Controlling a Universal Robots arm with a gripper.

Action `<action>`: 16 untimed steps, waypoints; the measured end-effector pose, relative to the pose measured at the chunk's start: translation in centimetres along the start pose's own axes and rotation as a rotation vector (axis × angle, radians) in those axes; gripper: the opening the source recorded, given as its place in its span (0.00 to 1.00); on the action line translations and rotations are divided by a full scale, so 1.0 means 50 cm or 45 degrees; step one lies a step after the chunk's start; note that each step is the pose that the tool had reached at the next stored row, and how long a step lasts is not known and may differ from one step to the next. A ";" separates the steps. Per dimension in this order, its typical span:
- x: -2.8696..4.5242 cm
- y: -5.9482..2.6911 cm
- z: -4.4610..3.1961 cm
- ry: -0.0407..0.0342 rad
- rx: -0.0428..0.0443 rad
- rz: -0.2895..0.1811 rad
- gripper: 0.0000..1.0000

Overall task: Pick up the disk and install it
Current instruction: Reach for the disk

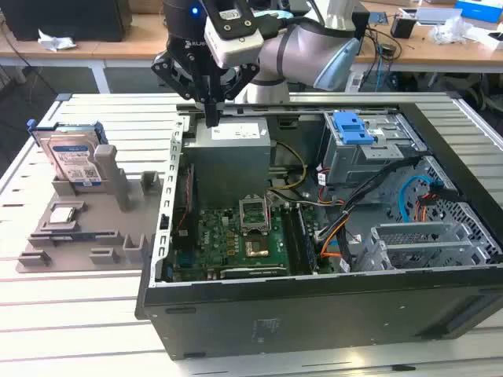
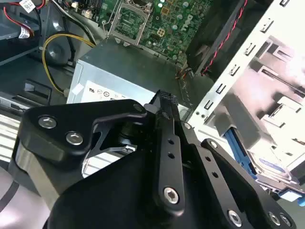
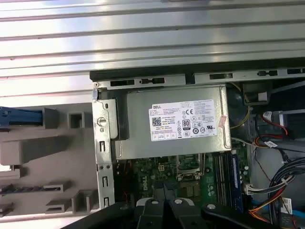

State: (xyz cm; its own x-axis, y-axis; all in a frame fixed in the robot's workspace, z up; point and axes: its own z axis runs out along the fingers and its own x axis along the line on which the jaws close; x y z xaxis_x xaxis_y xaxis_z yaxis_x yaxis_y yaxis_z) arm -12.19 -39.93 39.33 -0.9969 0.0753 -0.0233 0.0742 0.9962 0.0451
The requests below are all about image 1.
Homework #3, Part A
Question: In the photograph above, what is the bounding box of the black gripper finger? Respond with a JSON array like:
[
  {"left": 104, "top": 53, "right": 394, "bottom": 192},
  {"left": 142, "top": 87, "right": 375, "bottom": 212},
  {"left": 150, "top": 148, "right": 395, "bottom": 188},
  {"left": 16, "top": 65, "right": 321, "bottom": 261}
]
[
  {"left": 151, "top": 53, "right": 214, "bottom": 127},
  {"left": 212, "top": 64, "right": 261, "bottom": 127}
]

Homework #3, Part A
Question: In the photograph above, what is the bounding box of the hard disk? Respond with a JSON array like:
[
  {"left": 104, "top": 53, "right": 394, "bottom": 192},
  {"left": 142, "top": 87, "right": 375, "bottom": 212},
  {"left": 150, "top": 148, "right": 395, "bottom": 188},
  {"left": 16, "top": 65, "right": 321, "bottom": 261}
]
[{"left": 26, "top": 119, "right": 109, "bottom": 193}]

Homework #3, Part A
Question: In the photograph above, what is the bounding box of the metal disk bay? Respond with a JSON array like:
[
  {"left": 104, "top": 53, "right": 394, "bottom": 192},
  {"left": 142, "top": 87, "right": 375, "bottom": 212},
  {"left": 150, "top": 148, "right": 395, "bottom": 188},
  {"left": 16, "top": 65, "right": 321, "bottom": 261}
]
[{"left": 359, "top": 221, "right": 492, "bottom": 272}]

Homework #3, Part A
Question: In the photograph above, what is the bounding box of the wooden desk with white legs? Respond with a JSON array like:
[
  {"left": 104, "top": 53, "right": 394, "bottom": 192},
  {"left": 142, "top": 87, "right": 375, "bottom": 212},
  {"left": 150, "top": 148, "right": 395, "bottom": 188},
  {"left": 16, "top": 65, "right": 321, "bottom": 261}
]
[{"left": 0, "top": 11, "right": 240, "bottom": 95}]

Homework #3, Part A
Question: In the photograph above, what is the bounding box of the grey power supply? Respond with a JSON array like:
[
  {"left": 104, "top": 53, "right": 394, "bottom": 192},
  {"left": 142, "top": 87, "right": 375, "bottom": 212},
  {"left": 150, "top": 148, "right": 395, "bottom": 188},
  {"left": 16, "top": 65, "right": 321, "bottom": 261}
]
[{"left": 182, "top": 117, "right": 273, "bottom": 209}]

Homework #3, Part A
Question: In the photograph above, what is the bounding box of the large black box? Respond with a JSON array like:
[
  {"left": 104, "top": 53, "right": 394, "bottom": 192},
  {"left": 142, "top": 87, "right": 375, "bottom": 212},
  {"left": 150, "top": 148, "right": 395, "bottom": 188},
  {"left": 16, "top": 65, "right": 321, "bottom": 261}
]
[{"left": 0, "top": 0, "right": 133, "bottom": 43}]

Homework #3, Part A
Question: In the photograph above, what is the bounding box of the crumpled white paper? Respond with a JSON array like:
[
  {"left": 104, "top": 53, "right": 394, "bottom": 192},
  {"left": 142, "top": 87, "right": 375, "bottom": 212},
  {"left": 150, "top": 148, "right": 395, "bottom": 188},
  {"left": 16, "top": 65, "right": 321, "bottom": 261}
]
[{"left": 37, "top": 27, "right": 78, "bottom": 52}]

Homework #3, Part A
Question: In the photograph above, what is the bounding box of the blue plastic latch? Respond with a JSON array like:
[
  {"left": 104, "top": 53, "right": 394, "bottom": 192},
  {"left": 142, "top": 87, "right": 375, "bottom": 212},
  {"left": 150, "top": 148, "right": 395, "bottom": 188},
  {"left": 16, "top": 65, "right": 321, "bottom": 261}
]
[{"left": 332, "top": 112, "right": 374, "bottom": 145}]

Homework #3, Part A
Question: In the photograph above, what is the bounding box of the small black box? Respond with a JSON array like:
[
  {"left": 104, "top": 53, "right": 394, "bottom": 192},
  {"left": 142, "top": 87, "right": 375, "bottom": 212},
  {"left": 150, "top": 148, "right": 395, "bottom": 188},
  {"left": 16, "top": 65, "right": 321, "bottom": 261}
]
[{"left": 351, "top": 11, "right": 371, "bottom": 56}]

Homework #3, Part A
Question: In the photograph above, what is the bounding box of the thin locking lever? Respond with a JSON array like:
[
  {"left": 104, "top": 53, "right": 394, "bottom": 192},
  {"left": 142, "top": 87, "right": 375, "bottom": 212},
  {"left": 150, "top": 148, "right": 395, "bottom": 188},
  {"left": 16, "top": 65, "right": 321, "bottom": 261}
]
[{"left": 263, "top": 192, "right": 274, "bottom": 233}]

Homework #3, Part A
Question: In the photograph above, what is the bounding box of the grey drive cage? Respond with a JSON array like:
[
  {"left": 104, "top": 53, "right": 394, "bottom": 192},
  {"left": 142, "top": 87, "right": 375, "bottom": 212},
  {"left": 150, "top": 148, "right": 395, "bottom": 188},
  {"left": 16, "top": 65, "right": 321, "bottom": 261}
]
[{"left": 320, "top": 112, "right": 429, "bottom": 189}]

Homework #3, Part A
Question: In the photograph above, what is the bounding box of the metal socket cover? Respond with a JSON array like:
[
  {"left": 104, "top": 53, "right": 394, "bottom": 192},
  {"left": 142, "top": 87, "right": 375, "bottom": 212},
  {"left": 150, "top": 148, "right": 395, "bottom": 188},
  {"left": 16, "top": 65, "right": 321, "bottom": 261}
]
[{"left": 238, "top": 196, "right": 273, "bottom": 236}]

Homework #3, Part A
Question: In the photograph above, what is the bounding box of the grey parts rack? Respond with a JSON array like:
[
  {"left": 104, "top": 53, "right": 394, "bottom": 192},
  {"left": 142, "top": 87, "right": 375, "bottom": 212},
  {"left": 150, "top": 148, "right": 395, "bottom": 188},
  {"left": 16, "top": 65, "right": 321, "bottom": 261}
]
[{"left": 15, "top": 144, "right": 166, "bottom": 274}]

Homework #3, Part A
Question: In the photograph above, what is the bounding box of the black RAM slot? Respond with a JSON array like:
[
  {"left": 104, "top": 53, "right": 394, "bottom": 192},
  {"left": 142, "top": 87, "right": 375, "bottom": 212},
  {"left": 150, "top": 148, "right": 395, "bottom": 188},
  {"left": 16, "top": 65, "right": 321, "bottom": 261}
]
[
  {"left": 279, "top": 204, "right": 303, "bottom": 276},
  {"left": 292, "top": 203, "right": 318, "bottom": 275}
]

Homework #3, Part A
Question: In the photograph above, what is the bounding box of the green motherboard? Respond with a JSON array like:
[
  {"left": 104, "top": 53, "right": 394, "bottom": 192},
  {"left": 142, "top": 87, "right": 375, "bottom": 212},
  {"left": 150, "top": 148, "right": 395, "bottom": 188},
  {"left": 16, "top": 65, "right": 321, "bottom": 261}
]
[{"left": 172, "top": 206, "right": 319, "bottom": 282}]

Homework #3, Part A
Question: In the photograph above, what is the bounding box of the CPU socket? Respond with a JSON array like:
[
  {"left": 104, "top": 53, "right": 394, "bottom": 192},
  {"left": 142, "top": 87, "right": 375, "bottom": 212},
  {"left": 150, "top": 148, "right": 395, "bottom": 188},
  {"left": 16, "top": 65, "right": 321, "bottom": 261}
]
[{"left": 242, "top": 234, "right": 272, "bottom": 261}]

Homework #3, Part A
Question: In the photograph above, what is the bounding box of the silver CPU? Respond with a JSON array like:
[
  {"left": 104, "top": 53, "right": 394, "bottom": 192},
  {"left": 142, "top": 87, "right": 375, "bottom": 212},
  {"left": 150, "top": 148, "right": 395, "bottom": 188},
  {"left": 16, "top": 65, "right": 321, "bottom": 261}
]
[{"left": 49, "top": 207, "right": 78, "bottom": 226}]

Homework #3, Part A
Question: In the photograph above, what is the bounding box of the wooden desk with clutter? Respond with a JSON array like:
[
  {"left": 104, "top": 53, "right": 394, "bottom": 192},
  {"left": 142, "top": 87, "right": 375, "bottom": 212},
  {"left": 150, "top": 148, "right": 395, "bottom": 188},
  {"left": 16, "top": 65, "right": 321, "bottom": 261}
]
[{"left": 349, "top": 0, "right": 503, "bottom": 74}]

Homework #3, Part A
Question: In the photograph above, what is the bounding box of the graphics card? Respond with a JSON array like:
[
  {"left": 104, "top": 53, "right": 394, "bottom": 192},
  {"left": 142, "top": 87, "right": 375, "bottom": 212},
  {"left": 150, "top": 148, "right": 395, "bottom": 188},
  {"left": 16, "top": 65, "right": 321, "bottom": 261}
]
[{"left": 218, "top": 265, "right": 288, "bottom": 280}]

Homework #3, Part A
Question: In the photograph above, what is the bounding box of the clear plastic bag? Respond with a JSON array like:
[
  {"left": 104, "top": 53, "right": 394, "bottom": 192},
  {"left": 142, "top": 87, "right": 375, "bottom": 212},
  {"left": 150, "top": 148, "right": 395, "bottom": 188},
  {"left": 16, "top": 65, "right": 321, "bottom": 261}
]
[{"left": 428, "top": 15, "right": 472, "bottom": 45}]

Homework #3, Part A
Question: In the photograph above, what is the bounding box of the small white box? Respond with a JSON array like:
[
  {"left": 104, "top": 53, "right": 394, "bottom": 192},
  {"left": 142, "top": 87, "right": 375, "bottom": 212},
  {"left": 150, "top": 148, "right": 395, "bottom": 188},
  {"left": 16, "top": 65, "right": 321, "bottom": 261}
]
[{"left": 463, "top": 27, "right": 503, "bottom": 50}]

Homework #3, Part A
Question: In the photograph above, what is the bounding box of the blue cardboard box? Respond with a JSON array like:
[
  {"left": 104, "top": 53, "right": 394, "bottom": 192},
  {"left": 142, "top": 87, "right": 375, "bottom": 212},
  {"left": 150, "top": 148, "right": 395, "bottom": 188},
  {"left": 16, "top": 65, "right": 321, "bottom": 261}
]
[{"left": 455, "top": 0, "right": 503, "bottom": 20}]

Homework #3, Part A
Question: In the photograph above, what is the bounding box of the black PC case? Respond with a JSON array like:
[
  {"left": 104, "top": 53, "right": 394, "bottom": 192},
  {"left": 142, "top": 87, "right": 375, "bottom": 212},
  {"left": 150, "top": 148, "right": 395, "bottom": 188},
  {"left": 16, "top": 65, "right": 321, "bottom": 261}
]
[{"left": 134, "top": 101, "right": 503, "bottom": 361}]

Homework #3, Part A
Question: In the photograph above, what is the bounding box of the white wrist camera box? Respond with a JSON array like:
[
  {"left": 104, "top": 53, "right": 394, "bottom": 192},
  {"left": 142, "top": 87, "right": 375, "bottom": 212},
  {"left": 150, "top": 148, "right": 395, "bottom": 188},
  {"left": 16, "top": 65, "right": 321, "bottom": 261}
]
[{"left": 202, "top": 0, "right": 264, "bottom": 70}]

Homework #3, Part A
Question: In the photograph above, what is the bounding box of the yellow wire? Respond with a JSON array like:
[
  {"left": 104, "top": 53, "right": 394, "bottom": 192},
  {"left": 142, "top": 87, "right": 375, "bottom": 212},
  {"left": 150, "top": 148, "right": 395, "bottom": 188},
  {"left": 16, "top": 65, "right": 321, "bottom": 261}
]
[{"left": 270, "top": 141, "right": 310, "bottom": 193}]

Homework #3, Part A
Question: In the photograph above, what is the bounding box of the red wire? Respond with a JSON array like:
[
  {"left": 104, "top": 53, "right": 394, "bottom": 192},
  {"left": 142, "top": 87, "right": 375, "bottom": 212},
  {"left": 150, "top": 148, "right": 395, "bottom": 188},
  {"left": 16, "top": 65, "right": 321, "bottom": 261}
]
[{"left": 175, "top": 163, "right": 196, "bottom": 233}]

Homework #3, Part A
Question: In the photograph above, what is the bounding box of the blue floor cable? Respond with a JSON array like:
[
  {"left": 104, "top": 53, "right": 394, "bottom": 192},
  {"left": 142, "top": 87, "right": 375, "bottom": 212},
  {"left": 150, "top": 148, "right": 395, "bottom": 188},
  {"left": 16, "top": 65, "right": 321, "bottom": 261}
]
[{"left": 374, "top": 42, "right": 385, "bottom": 93}]

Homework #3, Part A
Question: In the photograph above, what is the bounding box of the black cable bundle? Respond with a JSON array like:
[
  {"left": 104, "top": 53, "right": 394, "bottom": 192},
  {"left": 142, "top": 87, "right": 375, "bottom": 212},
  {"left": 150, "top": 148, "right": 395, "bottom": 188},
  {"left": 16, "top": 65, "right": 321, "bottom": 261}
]
[{"left": 314, "top": 155, "right": 425, "bottom": 272}]

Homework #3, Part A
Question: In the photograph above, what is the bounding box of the orange wire bundle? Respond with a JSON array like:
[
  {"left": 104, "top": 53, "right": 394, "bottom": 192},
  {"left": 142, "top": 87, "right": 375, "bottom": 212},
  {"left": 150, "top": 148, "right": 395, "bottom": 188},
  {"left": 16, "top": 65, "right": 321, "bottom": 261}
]
[{"left": 319, "top": 226, "right": 351, "bottom": 259}]

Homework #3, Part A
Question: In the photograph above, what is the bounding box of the blue data wire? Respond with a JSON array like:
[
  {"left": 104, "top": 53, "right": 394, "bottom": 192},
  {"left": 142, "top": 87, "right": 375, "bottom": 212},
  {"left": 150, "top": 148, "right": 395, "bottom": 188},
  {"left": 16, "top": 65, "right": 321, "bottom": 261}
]
[{"left": 398, "top": 174, "right": 438, "bottom": 225}]

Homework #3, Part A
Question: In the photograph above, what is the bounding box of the orange power wire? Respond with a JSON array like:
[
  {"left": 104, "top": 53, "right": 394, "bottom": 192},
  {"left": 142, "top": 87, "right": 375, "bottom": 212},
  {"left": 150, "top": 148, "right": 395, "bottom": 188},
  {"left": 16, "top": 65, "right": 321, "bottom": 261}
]
[{"left": 417, "top": 192, "right": 435, "bottom": 225}]

